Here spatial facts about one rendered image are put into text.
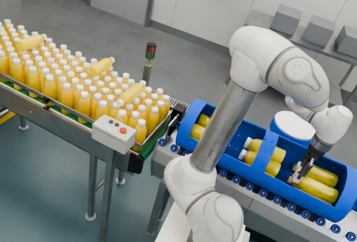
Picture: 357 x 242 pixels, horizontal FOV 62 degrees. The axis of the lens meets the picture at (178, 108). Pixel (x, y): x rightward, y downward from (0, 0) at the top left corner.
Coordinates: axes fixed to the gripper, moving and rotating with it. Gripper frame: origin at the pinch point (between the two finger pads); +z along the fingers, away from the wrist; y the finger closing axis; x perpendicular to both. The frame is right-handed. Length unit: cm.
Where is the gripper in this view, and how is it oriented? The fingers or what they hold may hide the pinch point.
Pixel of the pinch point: (298, 174)
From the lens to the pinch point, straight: 160.5
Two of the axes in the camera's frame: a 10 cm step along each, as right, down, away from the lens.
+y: 4.2, -4.9, 7.7
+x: -8.8, -4.1, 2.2
